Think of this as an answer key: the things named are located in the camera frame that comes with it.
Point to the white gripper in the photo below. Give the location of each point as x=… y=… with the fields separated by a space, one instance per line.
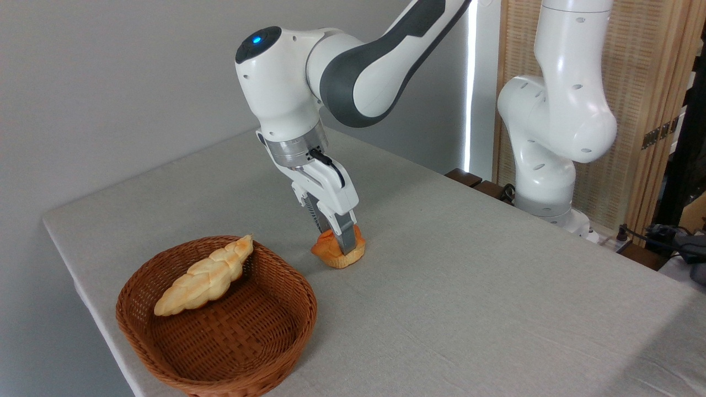
x=333 y=190

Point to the orange muffin bread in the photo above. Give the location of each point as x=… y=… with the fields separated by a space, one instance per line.
x=330 y=252

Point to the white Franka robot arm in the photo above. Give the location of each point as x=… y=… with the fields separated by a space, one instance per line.
x=276 y=82

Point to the long braided bread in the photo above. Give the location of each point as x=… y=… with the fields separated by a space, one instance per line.
x=204 y=278

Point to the brown wicker basket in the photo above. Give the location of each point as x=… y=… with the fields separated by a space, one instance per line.
x=237 y=342

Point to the dark wooden block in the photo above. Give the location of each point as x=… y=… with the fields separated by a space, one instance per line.
x=642 y=256
x=491 y=190
x=463 y=177

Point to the grey tablecloth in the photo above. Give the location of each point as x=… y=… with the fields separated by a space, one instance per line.
x=469 y=303

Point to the black screen hinge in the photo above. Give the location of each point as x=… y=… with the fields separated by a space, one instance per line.
x=659 y=132

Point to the wooden folding screen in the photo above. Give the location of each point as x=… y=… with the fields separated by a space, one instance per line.
x=642 y=66

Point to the black vertical stand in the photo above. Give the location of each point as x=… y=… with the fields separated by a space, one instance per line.
x=681 y=165

